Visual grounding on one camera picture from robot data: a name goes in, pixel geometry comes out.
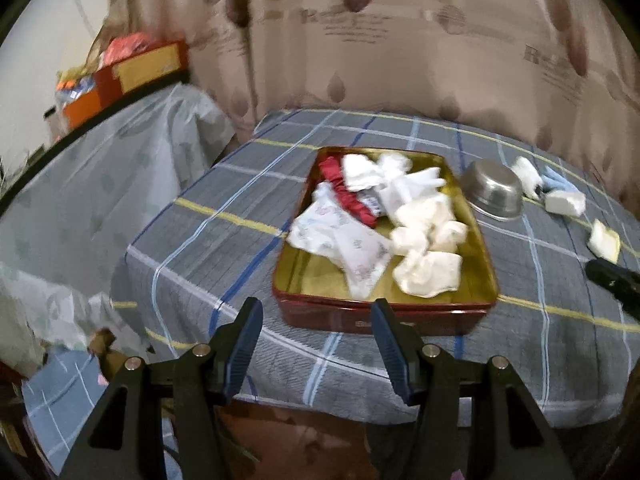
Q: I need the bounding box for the white printed towel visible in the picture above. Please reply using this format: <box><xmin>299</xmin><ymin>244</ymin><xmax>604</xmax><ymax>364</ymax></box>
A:
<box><xmin>376</xmin><ymin>155</ymin><xmax>447</xmax><ymax>207</ymax></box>

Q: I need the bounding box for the red and yellow box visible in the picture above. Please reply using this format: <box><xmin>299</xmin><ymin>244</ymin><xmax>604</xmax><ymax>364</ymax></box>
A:
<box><xmin>94</xmin><ymin>32</ymin><xmax>190</xmax><ymax>107</ymax></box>

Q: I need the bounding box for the clear plastic cover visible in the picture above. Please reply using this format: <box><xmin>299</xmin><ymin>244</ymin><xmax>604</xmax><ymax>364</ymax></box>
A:
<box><xmin>0</xmin><ymin>84</ymin><xmax>237</xmax><ymax>361</ymax></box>

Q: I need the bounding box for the cream cloth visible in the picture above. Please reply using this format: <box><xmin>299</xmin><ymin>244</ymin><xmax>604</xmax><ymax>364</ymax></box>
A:
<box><xmin>390</xmin><ymin>194</ymin><xmax>469</xmax><ymax>257</ymax></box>

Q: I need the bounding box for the yellow edged white cloth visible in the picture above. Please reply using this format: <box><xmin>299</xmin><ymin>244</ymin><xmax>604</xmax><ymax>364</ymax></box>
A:
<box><xmin>587</xmin><ymin>219</ymin><xmax>622</xmax><ymax>262</ymax></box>

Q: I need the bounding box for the red and white cloth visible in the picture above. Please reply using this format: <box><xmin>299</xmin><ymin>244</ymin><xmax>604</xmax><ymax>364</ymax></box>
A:
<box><xmin>319</xmin><ymin>156</ymin><xmax>387</xmax><ymax>227</ymax></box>

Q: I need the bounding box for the white fluffy towel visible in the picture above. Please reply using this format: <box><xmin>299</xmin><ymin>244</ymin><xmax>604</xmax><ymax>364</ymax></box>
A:
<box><xmin>341</xmin><ymin>154</ymin><xmax>383</xmax><ymax>192</ymax></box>

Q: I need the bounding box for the orange box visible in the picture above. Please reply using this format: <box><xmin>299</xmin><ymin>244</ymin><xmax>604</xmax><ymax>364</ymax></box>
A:
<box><xmin>56</xmin><ymin>74</ymin><xmax>103</xmax><ymax>132</ymax></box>

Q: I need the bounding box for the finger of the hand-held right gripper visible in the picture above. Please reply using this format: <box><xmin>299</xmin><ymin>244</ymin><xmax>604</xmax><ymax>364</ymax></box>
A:
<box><xmin>584</xmin><ymin>258</ymin><xmax>640</xmax><ymax>320</ymax></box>

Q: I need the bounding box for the white fluffy cloth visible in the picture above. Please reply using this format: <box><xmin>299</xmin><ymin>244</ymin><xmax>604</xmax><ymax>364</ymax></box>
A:
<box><xmin>511</xmin><ymin>156</ymin><xmax>545</xmax><ymax>199</ymax></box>

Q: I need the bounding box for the white folded cloth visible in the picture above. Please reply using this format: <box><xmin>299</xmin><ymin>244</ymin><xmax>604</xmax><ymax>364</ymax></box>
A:
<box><xmin>544</xmin><ymin>191</ymin><xmax>587</xmax><ymax>218</ymax></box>

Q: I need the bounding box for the stainless steel bowl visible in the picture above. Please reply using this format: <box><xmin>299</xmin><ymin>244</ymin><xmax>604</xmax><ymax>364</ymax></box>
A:
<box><xmin>459</xmin><ymin>159</ymin><xmax>524</xmax><ymax>222</ymax></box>

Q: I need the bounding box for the beige leaf print curtain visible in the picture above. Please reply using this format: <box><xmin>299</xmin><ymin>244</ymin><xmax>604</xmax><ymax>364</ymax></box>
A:
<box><xmin>97</xmin><ymin>0</ymin><xmax>640</xmax><ymax>196</ymax></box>

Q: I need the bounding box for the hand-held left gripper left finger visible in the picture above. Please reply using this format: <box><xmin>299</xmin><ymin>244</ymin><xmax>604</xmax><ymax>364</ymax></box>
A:
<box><xmin>60</xmin><ymin>297</ymin><xmax>265</xmax><ymax>480</ymax></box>

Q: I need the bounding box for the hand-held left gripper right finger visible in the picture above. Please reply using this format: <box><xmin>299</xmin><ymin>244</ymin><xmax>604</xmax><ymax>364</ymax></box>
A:
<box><xmin>372</xmin><ymin>298</ymin><xmax>576</xmax><ymax>480</ymax></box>

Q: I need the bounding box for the red tin box gold inside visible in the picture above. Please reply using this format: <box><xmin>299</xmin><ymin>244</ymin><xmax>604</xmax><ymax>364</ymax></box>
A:
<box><xmin>271</xmin><ymin>146</ymin><xmax>501</xmax><ymax>336</ymax></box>

